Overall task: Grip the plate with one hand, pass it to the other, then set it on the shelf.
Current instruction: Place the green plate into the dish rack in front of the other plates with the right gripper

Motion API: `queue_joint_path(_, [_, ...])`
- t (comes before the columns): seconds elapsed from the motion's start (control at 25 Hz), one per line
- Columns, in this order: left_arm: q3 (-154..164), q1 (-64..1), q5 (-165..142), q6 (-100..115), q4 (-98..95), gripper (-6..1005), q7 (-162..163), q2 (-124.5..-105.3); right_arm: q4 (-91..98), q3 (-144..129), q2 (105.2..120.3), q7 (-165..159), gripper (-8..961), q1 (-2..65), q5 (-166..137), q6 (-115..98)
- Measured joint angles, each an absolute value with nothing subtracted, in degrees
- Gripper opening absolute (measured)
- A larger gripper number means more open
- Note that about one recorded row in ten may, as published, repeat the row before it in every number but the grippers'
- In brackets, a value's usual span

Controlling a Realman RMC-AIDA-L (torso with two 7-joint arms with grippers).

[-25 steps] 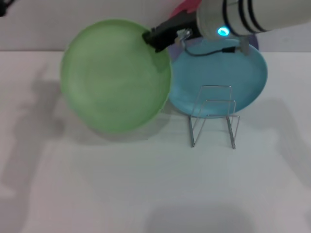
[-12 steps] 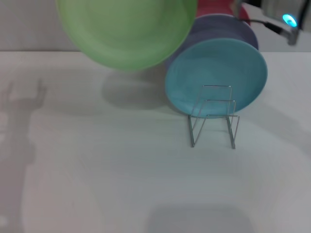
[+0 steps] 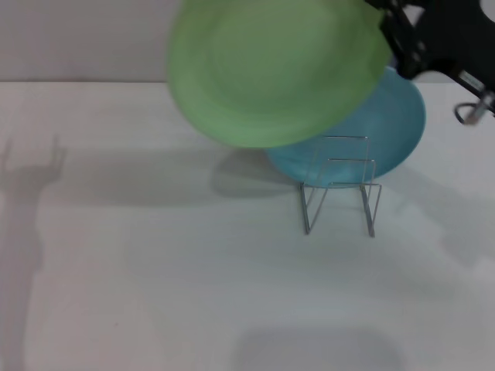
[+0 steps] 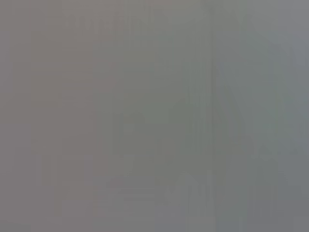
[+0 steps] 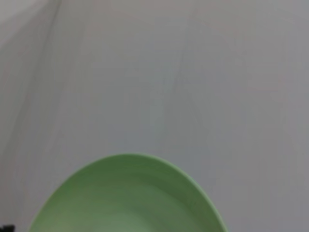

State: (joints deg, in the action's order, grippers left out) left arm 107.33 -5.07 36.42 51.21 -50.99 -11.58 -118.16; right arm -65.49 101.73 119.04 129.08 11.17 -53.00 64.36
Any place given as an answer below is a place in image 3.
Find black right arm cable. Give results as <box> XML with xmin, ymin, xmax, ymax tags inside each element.
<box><xmin>452</xmin><ymin>89</ymin><xmax>495</xmax><ymax>128</ymax></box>

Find green round plate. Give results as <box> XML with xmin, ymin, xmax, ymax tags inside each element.
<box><xmin>167</xmin><ymin>0</ymin><xmax>394</xmax><ymax>150</ymax></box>

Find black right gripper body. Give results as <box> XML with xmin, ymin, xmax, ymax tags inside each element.
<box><xmin>401</xmin><ymin>0</ymin><xmax>495</xmax><ymax>96</ymax></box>

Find metal wire plate rack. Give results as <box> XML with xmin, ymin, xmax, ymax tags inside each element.
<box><xmin>298</xmin><ymin>134</ymin><xmax>384</xmax><ymax>238</ymax></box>

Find blue round plate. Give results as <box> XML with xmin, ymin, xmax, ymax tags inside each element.
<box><xmin>264</xmin><ymin>65</ymin><xmax>428</xmax><ymax>190</ymax></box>

